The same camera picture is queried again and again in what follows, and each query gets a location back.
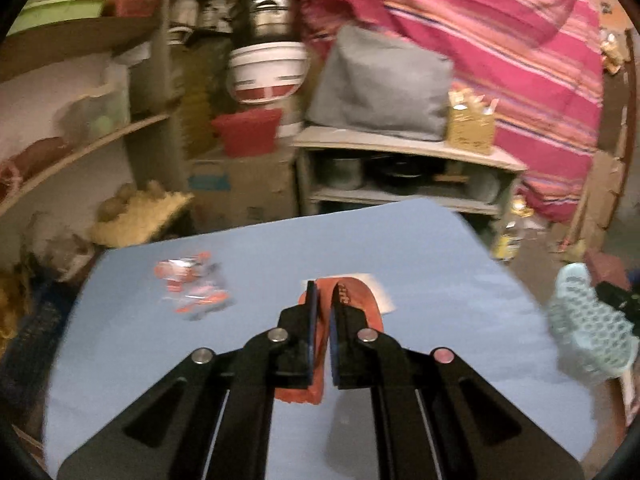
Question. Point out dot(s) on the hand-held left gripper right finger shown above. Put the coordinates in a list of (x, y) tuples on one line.
[(336, 340)]

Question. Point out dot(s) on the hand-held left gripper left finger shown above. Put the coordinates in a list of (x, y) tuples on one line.
[(312, 330)]

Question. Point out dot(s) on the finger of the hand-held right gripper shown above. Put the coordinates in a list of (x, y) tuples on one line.
[(617, 300)]

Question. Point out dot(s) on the teal plastic basket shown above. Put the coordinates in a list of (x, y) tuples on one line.
[(585, 330)]

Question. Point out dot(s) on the cardboard sheet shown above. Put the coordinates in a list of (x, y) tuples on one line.
[(605, 185)]

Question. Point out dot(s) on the pink snack wrapper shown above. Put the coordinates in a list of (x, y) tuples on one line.
[(200, 300)]

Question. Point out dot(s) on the clear bottle yellow label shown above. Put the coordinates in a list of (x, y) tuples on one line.
[(507, 240)]

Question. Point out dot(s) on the orange black snack wrapper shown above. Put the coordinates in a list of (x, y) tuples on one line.
[(175, 267)]

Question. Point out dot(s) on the cardboard box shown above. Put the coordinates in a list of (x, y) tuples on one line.
[(240, 190)]

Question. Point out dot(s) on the metal pot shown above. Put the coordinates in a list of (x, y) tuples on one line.
[(342, 172)]

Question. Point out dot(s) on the dark frying pan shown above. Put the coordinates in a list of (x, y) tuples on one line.
[(400, 167)]

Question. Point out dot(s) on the grey shelf unit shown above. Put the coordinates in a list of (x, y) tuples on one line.
[(400, 147)]

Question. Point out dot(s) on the yellow fabric bundle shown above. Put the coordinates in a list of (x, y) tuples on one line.
[(140, 215)]

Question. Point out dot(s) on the red plastic basket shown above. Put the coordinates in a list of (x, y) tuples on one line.
[(247, 132)]

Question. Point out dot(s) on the brown potato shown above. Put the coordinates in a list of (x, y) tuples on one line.
[(107, 208), (156, 187), (122, 192)]

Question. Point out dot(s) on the grey cushion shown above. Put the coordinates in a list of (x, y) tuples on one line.
[(380, 85)]

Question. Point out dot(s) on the yellow oil bottle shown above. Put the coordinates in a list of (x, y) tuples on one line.
[(197, 100)]

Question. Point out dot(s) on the white red plastic bucket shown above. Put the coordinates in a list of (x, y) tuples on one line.
[(267, 75)]

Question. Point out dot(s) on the pink striped blanket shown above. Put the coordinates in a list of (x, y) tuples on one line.
[(500, 60)]

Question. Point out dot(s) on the curved wooden shelf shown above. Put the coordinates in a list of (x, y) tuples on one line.
[(75, 150)]

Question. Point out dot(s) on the steel canister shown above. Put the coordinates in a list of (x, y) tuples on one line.
[(262, 15)]

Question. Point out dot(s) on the green plastic bowl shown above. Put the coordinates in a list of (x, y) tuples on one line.
[(55, 10)]

